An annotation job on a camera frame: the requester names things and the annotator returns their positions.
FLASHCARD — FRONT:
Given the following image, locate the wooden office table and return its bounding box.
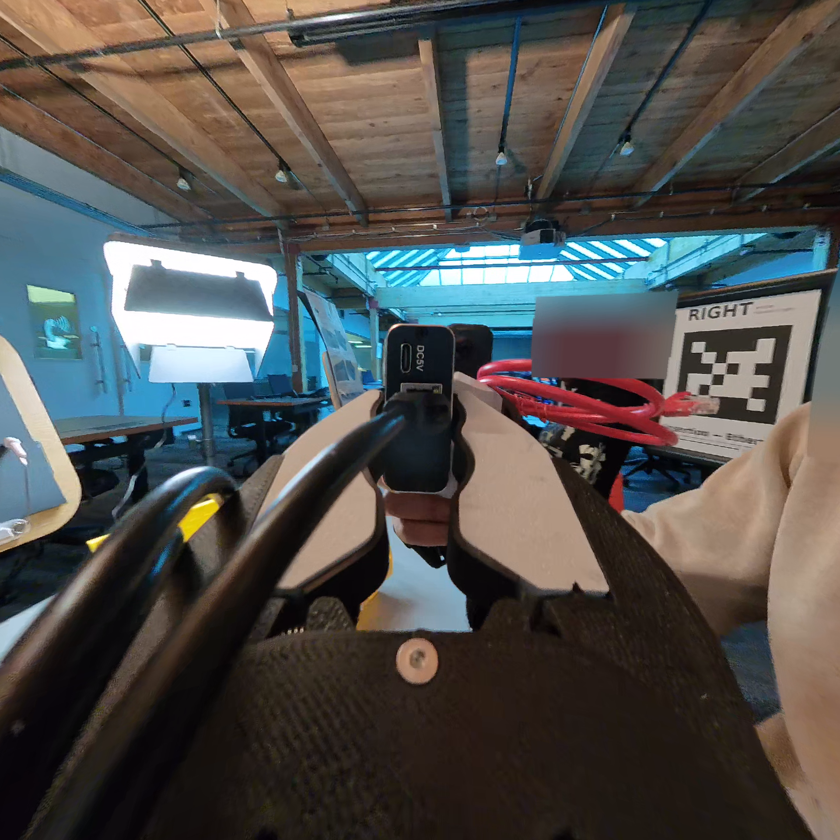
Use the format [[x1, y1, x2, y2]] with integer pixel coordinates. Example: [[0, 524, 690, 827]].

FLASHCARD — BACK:
[[54, 415, 199, 454], [217, 392, 329, 421]]

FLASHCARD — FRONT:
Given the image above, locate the framed marker sign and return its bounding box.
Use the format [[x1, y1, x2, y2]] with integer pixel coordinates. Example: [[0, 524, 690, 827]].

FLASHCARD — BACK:
[[658, 289, 826, 462]]

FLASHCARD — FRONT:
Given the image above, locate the studio light panel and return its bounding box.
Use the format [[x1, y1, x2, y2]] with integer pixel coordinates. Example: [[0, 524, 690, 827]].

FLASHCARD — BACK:
[[101, 239, 281, 468]]

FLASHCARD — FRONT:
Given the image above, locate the ceiling projector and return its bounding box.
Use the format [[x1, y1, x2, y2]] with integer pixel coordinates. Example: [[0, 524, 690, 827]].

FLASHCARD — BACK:
[[518, 218, 569, 261]]

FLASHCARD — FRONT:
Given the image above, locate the black office chair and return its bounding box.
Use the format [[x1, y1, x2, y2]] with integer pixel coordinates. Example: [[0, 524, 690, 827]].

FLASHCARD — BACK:
[[623, 451, 693, 493]]

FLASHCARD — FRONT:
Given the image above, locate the black ethernet adapter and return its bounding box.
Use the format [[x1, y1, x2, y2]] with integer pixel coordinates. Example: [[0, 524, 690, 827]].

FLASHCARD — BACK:
[[381, 323, 458, 494]]

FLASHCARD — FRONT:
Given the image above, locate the red ethernet cable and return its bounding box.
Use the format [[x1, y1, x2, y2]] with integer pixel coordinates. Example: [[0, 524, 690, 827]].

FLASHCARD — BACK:
[[477, 357, 721, 448]]

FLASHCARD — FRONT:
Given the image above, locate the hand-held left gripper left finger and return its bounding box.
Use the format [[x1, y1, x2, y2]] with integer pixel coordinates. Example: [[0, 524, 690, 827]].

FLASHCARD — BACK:
[[251, 390, 392, 595]]

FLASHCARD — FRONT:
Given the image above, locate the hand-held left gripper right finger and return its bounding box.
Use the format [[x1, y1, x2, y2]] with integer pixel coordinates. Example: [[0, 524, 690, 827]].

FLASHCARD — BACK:
[[446, 392, 613, 599]]

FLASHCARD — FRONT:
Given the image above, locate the green wall poster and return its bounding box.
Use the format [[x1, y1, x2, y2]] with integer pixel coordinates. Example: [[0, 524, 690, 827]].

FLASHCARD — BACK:
[[26, 284, 84, 361]]

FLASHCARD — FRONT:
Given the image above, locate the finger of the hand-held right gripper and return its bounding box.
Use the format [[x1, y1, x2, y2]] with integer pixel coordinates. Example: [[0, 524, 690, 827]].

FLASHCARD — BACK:
[[453, 369, 521, 422]]

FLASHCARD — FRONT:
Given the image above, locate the yellow plastic bin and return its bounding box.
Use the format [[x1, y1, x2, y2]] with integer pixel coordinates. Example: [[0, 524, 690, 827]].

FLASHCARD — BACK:
[[85, 495, 396, 629]]

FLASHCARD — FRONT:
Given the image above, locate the black ethernet cable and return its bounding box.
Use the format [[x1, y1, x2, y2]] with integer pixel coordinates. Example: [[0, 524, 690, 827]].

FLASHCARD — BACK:
[[0, 390, 454, 840]]

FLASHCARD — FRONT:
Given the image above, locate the printed display banner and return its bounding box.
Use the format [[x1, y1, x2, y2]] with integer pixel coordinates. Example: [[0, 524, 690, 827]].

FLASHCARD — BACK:
[[303, 289, 366, 403]]

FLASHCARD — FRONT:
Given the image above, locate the person's right hand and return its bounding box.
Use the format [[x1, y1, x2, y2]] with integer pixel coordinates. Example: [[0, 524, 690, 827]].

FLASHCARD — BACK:
[[382, 492, 455, 567]]

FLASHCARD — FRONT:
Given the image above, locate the person's right forearm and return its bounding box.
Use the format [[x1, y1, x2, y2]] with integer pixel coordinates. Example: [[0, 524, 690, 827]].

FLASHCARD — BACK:
[[620, 400, 840, 840]]

